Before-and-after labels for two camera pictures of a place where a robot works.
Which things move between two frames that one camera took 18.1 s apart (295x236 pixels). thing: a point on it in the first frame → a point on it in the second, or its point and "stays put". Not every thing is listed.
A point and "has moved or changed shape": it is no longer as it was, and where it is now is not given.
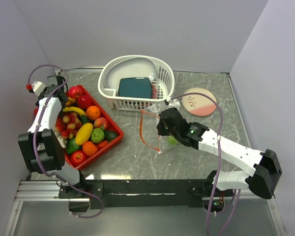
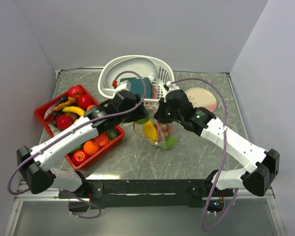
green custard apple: (97, 135) → (142, 121)
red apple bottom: (77, 158) stays put
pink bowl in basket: (154, 92) stays put
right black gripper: (161, 131) → (160, 115)
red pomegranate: (84, 101) stays put
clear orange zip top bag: (148, 121) has moved or changed shape
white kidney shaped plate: (133, 67) stays put
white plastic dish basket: (165, 82) stays put
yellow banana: (73, 108) stays put
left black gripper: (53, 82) → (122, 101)
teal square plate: (135, 87) stays put
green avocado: (109, 135) stays put
